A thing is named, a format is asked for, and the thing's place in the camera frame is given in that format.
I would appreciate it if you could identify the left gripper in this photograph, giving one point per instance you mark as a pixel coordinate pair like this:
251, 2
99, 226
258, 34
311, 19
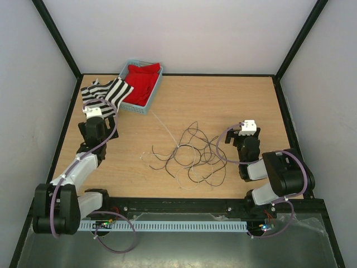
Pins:
82, 126

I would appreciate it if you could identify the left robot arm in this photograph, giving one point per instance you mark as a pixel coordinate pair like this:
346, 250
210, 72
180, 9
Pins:
89, 156

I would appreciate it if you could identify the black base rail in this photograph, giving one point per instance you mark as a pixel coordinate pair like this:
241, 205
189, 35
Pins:
178, 206

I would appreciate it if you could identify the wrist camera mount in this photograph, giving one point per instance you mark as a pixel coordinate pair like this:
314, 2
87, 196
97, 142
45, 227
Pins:
91, 112
247, 128

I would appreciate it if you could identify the light blue cable duct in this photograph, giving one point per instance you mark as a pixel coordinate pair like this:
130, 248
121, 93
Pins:
164, 226

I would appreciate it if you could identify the red cloth in basket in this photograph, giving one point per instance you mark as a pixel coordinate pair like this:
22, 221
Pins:
143, 80

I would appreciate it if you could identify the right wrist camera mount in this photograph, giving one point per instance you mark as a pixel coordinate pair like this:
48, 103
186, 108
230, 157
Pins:
247, 128

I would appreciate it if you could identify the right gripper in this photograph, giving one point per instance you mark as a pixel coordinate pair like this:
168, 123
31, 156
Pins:
237, 137

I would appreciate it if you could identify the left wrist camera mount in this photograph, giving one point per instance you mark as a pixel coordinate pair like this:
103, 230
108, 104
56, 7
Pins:
91, 112

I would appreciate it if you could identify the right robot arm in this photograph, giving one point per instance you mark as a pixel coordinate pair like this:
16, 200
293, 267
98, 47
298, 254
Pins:
287, 174

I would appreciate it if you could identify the black white striped cloth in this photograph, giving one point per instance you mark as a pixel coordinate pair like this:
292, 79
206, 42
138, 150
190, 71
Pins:
107, 97

